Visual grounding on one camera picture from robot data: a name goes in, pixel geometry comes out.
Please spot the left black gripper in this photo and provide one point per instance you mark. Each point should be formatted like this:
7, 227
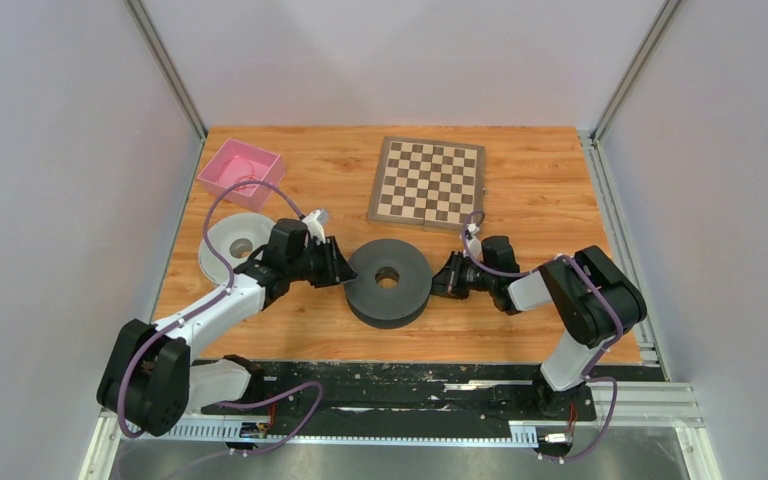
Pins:
337, 269

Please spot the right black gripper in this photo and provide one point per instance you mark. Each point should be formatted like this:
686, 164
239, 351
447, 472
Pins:
447, 281

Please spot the black cable spool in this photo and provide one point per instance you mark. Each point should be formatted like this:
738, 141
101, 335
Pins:
393, 283

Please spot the white cable spool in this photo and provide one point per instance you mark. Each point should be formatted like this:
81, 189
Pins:
234, 237

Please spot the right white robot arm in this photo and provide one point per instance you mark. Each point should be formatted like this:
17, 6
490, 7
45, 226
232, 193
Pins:
597, 303

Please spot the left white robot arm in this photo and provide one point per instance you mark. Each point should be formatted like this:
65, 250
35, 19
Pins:
151, 379

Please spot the wooden chessboard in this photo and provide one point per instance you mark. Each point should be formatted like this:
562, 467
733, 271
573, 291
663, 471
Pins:
427, 183

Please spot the pink plastic box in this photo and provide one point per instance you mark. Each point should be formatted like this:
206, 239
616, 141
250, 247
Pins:
236, 161

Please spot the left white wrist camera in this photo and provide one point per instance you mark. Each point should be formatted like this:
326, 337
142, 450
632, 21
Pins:
316, 222

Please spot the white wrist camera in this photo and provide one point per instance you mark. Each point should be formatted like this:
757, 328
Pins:
316, 222
470, 234

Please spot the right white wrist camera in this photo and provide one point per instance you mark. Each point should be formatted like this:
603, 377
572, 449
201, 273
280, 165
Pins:
470, 234

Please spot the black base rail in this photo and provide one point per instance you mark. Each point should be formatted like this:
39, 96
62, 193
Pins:
407, 400

